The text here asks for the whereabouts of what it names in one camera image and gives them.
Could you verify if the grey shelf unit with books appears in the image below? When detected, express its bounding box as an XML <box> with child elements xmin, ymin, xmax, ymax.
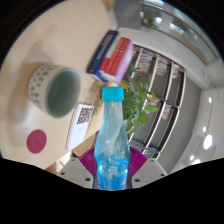
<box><xmin>128</xmin><ymin>46</ymin><xmax>188</xmax><ymax>161</ymax></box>

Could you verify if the patterned grey ceramic mug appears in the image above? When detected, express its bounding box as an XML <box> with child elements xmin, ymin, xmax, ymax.
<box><xmin>28</xmin><ymin>63</ymin><xmax>83</xmax><ymax>120</ymax></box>

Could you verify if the clear bottle with blue cap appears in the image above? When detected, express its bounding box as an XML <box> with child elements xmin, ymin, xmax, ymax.
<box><xmin>92</xmin><ymin>86</ymin><xmax>131</xmax><ymax>192</ymax></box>

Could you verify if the white book with patterned square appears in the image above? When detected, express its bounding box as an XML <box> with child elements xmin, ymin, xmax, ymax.
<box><xmin>64</xmin><ymin>102</ymin><xmax>96</xmax><ymax>152</ymax></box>

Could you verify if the pink book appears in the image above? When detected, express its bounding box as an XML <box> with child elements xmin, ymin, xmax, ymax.
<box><xmin>106</xmin><ymin>41</ymin><xmax>135</xmax><ymax>84</ymax></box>

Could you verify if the red book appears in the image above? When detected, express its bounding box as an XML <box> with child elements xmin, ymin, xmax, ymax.
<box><xmin>99</xmin><ymin>36</ymin><xmax>132</xmax><ymax>81</ymax></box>

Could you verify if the flat round red coaster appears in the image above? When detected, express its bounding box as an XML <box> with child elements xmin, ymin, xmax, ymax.
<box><xmin>26</xmin><ymin>129</ymin><xmax>48</xmax><ymax>155</ymax></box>

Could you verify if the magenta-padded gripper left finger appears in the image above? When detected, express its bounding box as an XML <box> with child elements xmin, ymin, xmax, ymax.
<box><xmin>57</xmin><ymin>147</ymin><xmax>100</xmax><ymax>188</ymax></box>

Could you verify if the small green plant on ledge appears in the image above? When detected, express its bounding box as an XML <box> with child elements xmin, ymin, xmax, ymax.
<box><xmin>141</xmin><ymin>14</ymin><xmax>159</xmax><ymax>31</ymax></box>

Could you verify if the wooden chair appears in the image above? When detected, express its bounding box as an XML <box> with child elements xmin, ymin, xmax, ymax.
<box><xmin>71</xmin><ymin>133</ymin><xmax>99</xmax><ymax>158</ymax></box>
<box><xmin>44</xmin><ymin>152</ymin><xmax>73</xmax><ymax>175</ymax></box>

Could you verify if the dark blue book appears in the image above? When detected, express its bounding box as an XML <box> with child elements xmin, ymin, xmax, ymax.
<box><xmin>87</xmin><ymin>29</ymin><xmax>120</xmax><ymax>80</ymax></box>

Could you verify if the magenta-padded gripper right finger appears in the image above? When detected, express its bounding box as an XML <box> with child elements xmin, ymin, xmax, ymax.
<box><xmin>127</xmin><ymin>146</ymin><xmax>169</xmax><ymax>190</ymax></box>

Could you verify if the group of ceiling lights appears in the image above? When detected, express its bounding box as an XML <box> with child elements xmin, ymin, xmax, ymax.
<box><xmin>188</xmin><ymin>96</ymin><xmax>214</xmax><ymax>166</ymax></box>

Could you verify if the green potted plant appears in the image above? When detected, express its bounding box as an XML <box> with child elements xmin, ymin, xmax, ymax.
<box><xmin>88</xmin><ymin>64</ymin><xmax>161</xmax><ymax>138</ymax></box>

